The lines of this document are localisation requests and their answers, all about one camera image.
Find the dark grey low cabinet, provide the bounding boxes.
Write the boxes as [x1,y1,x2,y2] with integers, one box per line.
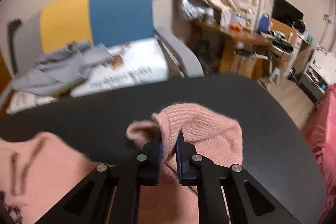
[298,72,326,104]

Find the white round fan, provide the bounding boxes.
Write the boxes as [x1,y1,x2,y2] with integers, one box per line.
[293,19,306,33]

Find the wooden panelled wardrobe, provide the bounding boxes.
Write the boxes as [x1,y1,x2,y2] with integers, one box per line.
[0,48,13,98]

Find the grey-blue garment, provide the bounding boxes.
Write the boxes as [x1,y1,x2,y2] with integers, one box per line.
[12,40,111,96]

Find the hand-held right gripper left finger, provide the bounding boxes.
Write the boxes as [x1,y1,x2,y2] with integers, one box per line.
[34,130,162,224]

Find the white framed box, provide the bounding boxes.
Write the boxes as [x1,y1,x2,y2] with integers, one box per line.
[222,10,250,28]

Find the pink ruffled blanket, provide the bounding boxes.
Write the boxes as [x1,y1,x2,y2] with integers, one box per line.
[302,82,336,219]

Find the white shelf unit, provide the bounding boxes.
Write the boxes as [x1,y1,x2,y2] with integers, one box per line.
[306,43,336,83]

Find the blue white bag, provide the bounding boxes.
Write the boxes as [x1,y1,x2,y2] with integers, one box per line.
[256,13,271,33]

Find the grey yellow blue armchair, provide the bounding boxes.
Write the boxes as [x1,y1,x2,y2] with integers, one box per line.
[0,0,204,114]

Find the wooden cabinet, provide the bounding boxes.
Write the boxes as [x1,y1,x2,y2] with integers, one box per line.
[270,18,298,75]

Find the pink knit sweater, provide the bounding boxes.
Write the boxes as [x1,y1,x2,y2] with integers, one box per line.
[0,102,243,224]

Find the wooden desk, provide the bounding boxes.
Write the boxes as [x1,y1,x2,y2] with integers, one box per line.
[193,20,272,80]

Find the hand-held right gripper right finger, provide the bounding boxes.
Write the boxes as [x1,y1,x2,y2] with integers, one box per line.
[175,130,302,224]

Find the black monitor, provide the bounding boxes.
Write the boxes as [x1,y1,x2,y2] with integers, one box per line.
[272,0,304,28]

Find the white deer print cushion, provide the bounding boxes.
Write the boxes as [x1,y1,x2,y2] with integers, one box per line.
[7,38,170,114]

